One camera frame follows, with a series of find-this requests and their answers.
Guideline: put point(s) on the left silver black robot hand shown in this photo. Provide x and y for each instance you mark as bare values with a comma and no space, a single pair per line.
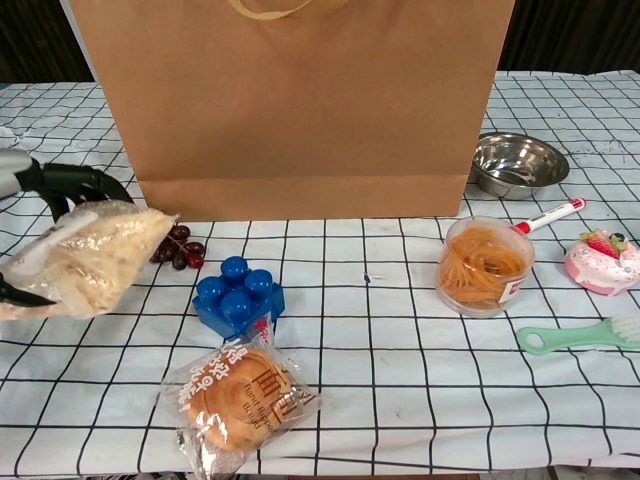
65,175

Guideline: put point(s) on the clear bag of bread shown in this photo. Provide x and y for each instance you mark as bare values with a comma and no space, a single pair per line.
95,255

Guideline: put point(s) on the bunch of dark red grapes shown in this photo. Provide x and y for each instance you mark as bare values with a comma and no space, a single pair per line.
182,250

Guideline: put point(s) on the round bread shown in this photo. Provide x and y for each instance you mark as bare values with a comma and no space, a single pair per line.
240,400

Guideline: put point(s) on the rubber bands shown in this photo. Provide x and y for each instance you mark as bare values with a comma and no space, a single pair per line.
480,270

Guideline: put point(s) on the pink cupcake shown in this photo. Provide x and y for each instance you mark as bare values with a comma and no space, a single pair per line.
600,265

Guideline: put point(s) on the brown paper shopping bag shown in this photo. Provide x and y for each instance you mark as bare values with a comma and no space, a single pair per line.
300,110

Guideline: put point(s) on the dark folding partition screen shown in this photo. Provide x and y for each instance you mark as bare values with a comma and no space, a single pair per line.
30,40

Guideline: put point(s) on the blue four-stud building block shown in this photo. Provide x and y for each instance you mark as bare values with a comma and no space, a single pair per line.
235,300

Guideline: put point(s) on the white black-checked tablecloth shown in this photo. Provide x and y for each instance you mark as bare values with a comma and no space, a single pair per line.
400,400

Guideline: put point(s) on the stainless steel bowl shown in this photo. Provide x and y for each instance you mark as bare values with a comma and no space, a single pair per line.
520,165

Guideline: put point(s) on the red and white marker pen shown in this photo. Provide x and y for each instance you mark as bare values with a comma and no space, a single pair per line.
550,214

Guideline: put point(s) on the mint green scrubbing brush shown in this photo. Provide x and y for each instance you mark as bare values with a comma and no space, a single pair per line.
565,340

